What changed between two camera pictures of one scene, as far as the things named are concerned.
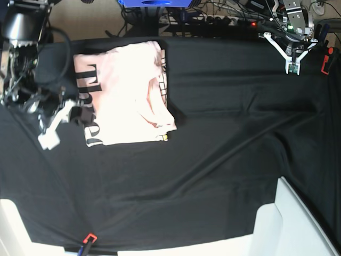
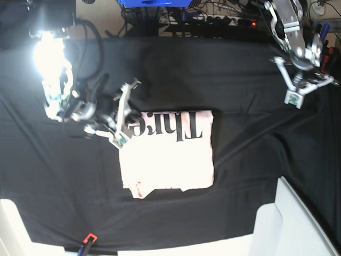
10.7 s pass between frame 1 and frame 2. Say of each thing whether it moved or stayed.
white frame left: stayed
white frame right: stayed
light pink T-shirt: moved
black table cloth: stayed
